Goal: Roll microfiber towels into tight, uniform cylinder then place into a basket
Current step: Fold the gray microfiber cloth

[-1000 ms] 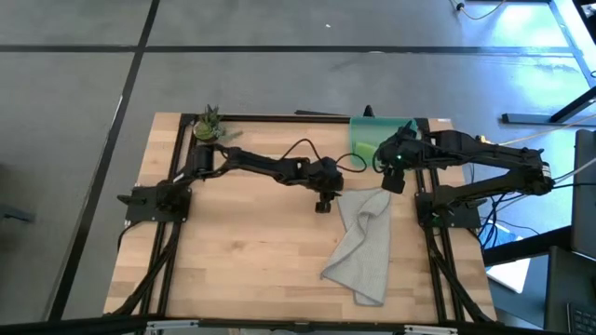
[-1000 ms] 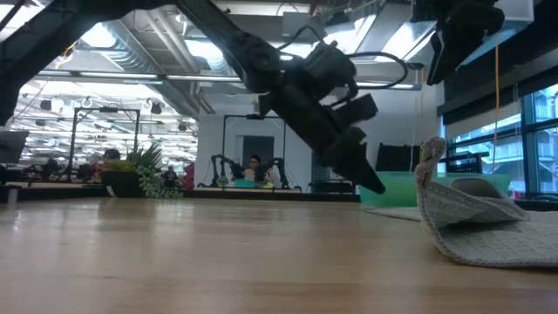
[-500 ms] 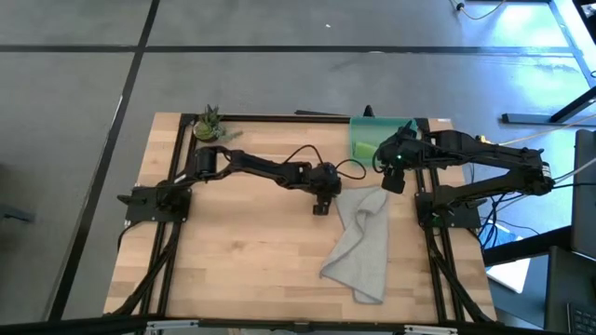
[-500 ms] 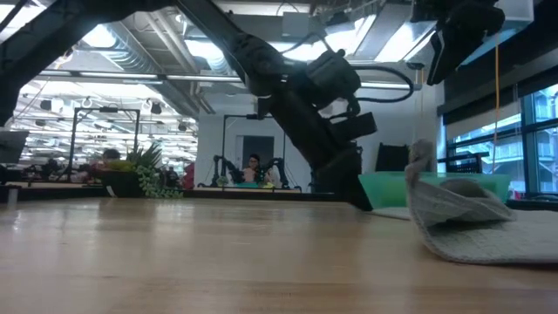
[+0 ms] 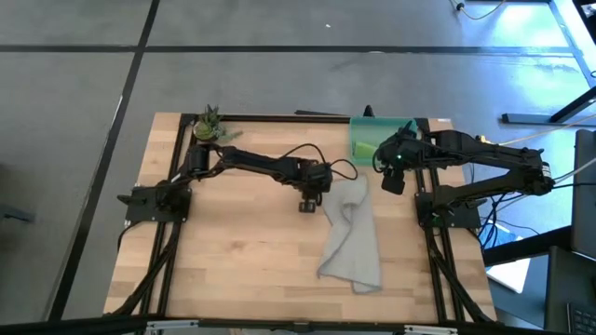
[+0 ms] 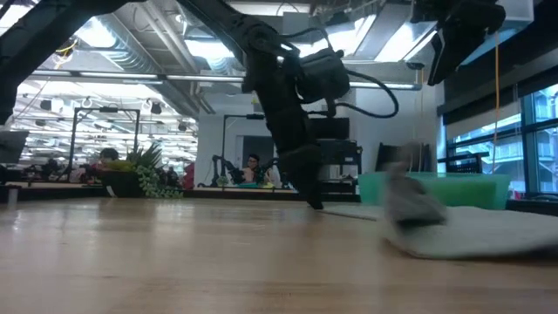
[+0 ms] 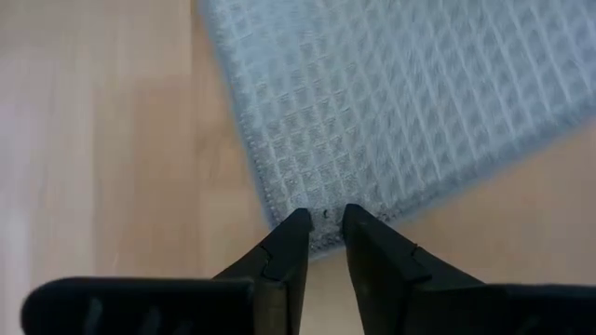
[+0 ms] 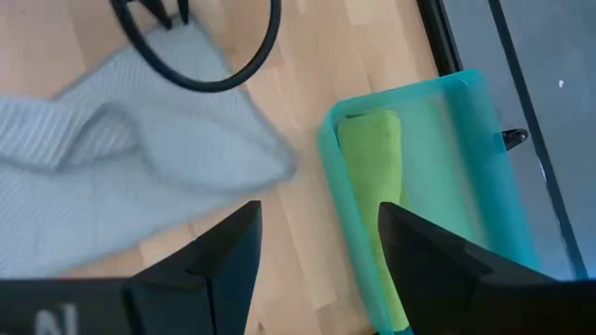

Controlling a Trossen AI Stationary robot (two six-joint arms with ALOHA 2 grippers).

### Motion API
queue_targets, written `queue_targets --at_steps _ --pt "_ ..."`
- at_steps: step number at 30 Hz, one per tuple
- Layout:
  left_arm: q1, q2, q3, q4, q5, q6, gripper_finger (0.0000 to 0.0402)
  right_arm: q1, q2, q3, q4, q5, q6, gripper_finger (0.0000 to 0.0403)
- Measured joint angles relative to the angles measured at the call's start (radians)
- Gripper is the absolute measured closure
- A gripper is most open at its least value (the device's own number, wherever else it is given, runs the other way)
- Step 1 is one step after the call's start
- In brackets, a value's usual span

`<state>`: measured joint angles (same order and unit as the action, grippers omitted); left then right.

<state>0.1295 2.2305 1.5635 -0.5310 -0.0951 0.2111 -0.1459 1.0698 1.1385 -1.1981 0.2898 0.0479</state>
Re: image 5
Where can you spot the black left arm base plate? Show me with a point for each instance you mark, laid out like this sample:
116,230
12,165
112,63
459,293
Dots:
139,211

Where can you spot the black keyboard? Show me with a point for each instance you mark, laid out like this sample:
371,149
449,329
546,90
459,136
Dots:
582,318

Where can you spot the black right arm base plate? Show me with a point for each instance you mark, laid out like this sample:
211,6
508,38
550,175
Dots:
465,219

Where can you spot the green microfiber towel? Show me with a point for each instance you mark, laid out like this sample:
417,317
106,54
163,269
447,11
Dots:
364,150

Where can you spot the blue cloth bundle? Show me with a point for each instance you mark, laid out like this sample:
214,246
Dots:
503,236

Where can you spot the black aluminium table frame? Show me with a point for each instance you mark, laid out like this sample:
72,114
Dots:
279,118

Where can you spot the silver metal bracket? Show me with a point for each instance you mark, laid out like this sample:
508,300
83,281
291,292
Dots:
172,324
430,330

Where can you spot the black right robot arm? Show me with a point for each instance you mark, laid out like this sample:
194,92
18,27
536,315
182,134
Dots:
489,151

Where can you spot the black computer tower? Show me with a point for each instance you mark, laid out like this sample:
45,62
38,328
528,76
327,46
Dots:
584,195

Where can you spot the black desk cabinet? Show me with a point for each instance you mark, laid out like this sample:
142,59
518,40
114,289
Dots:
570,279

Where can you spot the black desk foot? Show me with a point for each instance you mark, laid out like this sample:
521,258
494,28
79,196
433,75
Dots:
526,118

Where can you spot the small potted succulent plant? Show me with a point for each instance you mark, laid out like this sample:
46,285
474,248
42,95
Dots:
207,125

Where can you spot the white flat board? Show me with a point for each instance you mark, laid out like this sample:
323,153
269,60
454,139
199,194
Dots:
512,274

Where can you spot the black desk crossbar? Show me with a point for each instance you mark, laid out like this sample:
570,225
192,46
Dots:
526,244

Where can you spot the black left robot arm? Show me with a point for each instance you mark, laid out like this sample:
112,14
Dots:
256,163

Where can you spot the teal plastic basket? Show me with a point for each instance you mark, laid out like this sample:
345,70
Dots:
363,132

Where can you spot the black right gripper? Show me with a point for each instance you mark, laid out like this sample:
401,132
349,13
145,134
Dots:
400,149

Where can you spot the grey waffle microfiber towel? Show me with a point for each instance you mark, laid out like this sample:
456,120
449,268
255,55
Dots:
351,242

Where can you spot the black overhead rig beam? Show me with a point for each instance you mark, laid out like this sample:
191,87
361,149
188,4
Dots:
70,325

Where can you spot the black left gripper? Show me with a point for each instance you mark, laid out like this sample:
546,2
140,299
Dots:
316,177

